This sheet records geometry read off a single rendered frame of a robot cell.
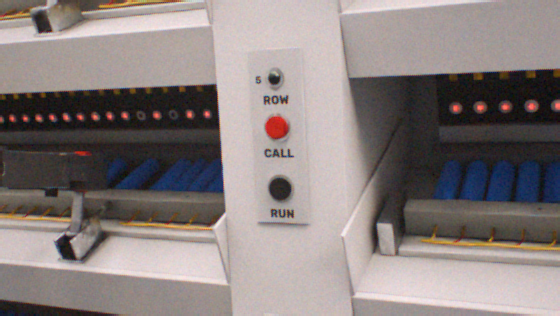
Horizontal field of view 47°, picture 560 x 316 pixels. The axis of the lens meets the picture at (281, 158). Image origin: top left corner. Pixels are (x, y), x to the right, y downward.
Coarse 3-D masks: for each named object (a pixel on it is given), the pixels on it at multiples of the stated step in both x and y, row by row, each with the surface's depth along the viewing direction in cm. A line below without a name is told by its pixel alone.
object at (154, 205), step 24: (0, 192) 66; (24, 192) 65; (72, 192) 63; (96, 192) 62; (120, 192) 61; (144, 192) 60; (168, 192) 59; (192, 192) 58; (216, 192) 57; (0, 216) 65; (24, 216) 63; (120, 216) 61; (144, 216) 60; (168, 216) 58; (192, 216) 57; (216, 216) 56
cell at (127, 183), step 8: (152, 160) 68; (136, 168) 66; (144, 168) 66; (152, 168) 67; (160, 168) 68; (128, 176) 65; (136, 176) 65; (144, 176) 66; (120, 184) 63; (128, 184) 64; (136, 184) 64
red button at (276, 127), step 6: (270, 120) 45; (276, 120) 44; (282, 120) 44; (270, 126) 45; (276, 126) 44; (282, 126) 44; (270, 132) 45; (276, 132) 45; (282, 132) 44; (276, 138) 45
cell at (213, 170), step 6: (216, 162) 64; (210, 168) 63; (216, 168) 63; (222, 168) 64; (204, 174) 62; (210, 174) 62; (216, 174) 63; (198, 180) 61; (204, 180) 61; (210, 180) 62; (192, 186) 60; (198, 186) 60; (204, 186) 61
